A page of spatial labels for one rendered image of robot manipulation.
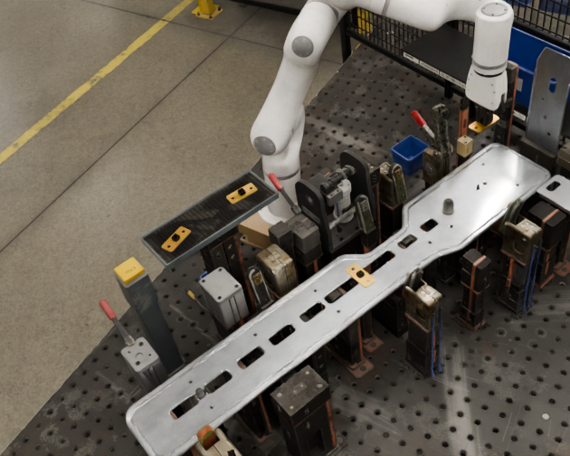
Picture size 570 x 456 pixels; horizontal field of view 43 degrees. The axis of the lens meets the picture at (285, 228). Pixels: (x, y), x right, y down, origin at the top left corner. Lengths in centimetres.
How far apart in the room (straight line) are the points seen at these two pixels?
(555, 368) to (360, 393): 55
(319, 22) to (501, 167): 74
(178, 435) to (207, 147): 245
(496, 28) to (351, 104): 128
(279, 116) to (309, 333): 64
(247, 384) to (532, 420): 78
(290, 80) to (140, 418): 97
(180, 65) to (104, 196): 117
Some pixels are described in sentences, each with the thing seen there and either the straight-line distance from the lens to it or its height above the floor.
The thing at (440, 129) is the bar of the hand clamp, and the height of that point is 115.
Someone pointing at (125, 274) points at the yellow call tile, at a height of 116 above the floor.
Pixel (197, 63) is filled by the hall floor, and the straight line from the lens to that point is 468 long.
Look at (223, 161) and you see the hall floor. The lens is 391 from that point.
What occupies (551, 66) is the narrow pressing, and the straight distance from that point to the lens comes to 218.
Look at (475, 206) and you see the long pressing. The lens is 215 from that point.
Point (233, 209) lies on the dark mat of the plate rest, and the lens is 197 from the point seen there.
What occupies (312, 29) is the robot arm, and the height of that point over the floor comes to 155.
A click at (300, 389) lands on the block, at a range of 176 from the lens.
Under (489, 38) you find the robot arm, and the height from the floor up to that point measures 154.
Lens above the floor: 254
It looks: 47 degrees down
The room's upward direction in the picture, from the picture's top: 11 degrees counter-clockwise
